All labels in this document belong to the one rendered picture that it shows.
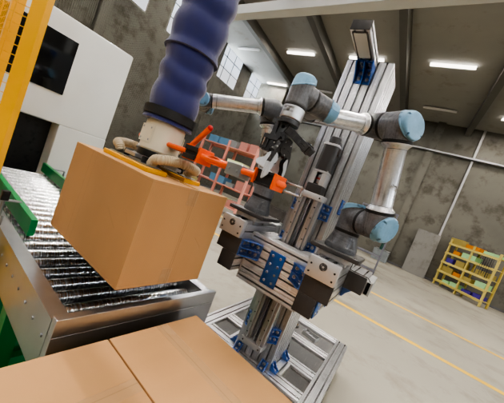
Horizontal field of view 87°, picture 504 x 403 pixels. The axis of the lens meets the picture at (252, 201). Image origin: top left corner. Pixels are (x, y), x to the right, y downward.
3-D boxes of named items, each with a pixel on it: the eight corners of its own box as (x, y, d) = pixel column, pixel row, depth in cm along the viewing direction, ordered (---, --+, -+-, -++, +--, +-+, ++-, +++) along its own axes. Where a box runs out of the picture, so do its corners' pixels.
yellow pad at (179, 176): (140, 162, 134) (143, 153, 133) (157, 167, 142) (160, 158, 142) (182, 182, 115) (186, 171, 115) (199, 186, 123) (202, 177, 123)
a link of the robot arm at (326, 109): (325, 106, 100) (302, 92, 96) (346, 103, 90) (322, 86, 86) (317, 125, 101) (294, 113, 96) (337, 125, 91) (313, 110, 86)
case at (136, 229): (50, 224, 122) (77, 141, 120) (130, 229, 156) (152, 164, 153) (114, 290, 90) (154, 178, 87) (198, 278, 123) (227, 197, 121)
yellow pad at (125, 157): (102, 151, 118) (106, 140, 117) (123, 157, 126) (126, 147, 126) (145, 172, 99) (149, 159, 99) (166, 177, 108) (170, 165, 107)
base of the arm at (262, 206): (251, 208, 163) (258, 193, 162) (272, 217, 155) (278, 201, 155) (238, 205, 150) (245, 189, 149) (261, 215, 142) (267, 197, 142)
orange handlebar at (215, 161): (123, 132, 132) (126, 125, 132) (171, 150, 157) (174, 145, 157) (278, 189, 81) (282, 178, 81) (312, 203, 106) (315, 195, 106)
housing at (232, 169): (222, 172, 94) (227, 160, 93) (234, 176, 99) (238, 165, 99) (238, 177, 90) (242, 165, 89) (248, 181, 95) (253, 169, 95)
